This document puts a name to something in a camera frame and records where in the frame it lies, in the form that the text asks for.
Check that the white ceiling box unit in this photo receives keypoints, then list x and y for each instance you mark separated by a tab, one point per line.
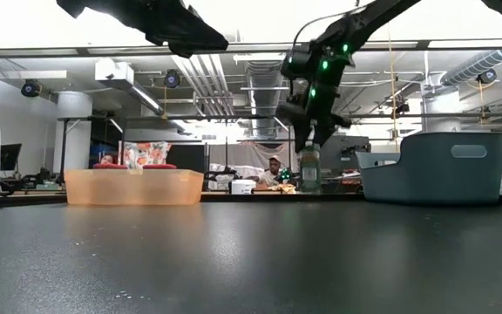
113	72

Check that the grey draped cloth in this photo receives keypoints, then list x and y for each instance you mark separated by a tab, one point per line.
251	154

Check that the person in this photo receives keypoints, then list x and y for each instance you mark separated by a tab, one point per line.
273	174
107	159

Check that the grey metal ceiling duct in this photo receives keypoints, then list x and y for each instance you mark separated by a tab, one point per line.
264	74

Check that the round black ceiling camera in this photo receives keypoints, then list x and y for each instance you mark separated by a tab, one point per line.
486	76
171	79
30	88

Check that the green-capped spice jar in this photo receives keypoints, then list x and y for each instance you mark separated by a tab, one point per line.
310	172

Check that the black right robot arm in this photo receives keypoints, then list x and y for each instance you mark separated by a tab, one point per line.
373	17

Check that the small white box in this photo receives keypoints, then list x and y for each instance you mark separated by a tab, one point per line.
242	186

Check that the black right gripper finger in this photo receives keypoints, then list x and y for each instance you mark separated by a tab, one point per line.
303	136
323	134

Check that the yellow snack packet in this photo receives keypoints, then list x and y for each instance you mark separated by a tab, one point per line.
283	188

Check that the black screen panel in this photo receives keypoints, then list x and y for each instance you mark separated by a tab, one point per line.
185	158

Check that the floral patterned cloth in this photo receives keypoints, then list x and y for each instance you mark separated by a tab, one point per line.
146	152

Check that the red-capped spice jar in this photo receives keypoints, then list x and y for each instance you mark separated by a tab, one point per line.
159	166

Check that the distant robot with green lights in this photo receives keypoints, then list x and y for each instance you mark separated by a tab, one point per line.
286	176

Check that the blue plastic bin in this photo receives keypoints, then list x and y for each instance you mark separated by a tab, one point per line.
438	174

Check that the dark grey machine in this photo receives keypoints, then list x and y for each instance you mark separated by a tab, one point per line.
347	150

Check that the red cube block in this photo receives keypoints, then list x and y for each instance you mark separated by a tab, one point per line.
110	166

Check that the silver flexible duct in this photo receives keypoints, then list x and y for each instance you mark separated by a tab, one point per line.
477	64

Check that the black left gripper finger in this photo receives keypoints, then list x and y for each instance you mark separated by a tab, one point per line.
180	50
203	37

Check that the black monitor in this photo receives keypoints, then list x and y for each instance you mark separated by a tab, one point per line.
9	157

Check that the orange plastic bin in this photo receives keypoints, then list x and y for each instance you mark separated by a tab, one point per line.
133	187

